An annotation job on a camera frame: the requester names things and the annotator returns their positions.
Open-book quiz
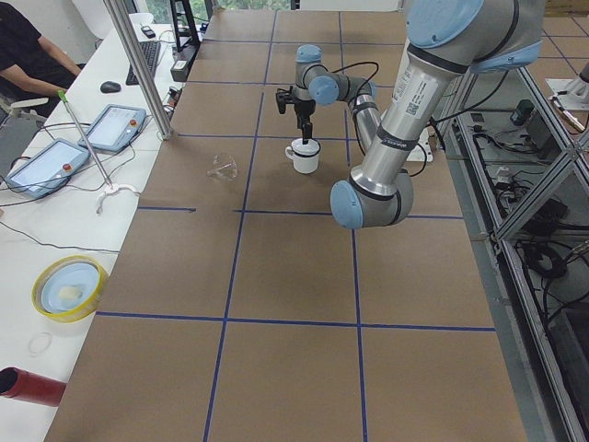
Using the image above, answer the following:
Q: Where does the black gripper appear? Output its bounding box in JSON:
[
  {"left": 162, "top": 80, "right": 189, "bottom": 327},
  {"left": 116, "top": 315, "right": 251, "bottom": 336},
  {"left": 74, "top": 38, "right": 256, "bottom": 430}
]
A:
[{"left": 294, "top": 99, "right": 316, "bottom": 144}]

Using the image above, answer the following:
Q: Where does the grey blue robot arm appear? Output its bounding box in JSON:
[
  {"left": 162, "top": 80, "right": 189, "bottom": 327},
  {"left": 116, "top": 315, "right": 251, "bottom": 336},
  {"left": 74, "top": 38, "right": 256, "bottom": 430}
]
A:
[{"left": 290, "top": 1, "right": 546, "bottom": 229}]

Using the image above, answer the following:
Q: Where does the white enamel mug blue rim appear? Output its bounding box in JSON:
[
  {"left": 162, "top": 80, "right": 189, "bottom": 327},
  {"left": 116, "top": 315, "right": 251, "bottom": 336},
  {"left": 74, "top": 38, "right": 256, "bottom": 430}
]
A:
[{"left": 284, "top": 144, "right": 320, "bottom": 174}]

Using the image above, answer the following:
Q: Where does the orange black connector hub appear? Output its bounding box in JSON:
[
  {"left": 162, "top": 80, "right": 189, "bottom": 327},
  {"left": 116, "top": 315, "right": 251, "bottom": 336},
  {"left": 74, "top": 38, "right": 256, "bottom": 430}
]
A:
[{"left": 167, "top": 87, "right": 181, "bottom": 107}]

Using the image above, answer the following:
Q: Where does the black box device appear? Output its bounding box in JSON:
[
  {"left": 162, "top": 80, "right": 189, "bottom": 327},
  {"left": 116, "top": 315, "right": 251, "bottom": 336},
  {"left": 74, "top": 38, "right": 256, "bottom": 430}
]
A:
[{"left": 170, "top": 60, "right": 191, "bottom": 83}]

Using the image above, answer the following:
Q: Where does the black keyboard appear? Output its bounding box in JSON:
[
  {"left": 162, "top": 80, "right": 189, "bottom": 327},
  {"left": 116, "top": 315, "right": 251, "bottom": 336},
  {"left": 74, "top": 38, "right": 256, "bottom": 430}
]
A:
[{"left": 125, "top": 40, "right": 162, "bottom": 87}]

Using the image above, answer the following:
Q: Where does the far blue teach pendant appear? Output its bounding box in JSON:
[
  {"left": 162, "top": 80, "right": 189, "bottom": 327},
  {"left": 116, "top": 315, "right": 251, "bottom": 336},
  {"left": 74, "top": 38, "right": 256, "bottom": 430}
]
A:
[{"left": 85, "top": 104, "right": 146, "bottom": 154}]

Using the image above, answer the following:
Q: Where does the blue teach pendant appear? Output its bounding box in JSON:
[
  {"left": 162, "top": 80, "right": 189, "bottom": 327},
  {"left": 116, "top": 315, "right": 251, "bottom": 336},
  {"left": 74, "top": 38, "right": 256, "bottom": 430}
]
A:
[
  {"left": 85, "top": 104, "right": 146, "bottom": 154},
  {"left": 6, "top": 138, "right": 90, "bottom": 199}
]

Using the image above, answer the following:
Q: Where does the black computer mouse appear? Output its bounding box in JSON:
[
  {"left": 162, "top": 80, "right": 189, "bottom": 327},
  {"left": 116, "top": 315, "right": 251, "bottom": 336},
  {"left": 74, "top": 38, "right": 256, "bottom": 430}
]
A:
[{"left": 100, "top": 81, "right": 121, "bottom": 94}]

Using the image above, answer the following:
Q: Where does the metal rod green tip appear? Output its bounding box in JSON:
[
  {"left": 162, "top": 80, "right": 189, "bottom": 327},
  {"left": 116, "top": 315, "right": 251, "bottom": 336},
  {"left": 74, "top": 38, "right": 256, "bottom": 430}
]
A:
[{"left": 57, "top": 89, "right": 114, "bottom": 191}]

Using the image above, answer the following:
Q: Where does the near blue teach pendant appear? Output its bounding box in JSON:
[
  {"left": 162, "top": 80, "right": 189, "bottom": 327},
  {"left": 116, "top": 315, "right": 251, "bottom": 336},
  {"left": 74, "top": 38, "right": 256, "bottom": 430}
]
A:
[{"left": 6, "top": 138, "right": 90, "bottom": 199}]

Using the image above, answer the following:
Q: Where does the seated person in black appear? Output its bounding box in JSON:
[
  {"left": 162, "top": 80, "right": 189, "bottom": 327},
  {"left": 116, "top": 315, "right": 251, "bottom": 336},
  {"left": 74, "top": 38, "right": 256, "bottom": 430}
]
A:
[{"left": 1, "top": 2, "right": 81, "bottom": 117}]

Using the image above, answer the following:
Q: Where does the yellow tape roll with plate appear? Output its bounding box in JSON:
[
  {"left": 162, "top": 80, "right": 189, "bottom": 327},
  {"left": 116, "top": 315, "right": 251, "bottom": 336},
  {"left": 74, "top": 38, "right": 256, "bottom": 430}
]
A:
[{"left": 31, "top": 255, "right": 109, "bottom": 323}]

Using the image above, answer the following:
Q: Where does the red cylinder bottle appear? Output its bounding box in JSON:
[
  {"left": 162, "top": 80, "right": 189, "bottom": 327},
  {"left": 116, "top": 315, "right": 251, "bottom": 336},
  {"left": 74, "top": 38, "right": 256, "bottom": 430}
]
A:
[{"left": 1, "top": 367, "right": 66, "bottom": 407}]

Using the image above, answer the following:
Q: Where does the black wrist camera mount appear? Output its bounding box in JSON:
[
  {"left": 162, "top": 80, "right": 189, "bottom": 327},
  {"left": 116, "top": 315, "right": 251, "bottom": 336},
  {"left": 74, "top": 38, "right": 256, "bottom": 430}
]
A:
[{"left": 275, "top": 87, "right": 295, "bottom": 115}]

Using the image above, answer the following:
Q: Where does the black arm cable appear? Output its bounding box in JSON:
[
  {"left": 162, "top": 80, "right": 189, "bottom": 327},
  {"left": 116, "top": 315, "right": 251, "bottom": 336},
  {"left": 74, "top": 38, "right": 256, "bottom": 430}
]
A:
[{"left": 329, "top": 62, "right": 382, "bottom": 111}]

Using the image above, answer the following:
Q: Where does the aluminium frame post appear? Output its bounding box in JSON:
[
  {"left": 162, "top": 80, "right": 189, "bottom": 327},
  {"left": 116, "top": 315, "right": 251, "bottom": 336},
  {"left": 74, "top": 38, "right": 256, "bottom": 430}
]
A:
[{"left": 103, "top": 0, "right": 172, "bottom": 140}]

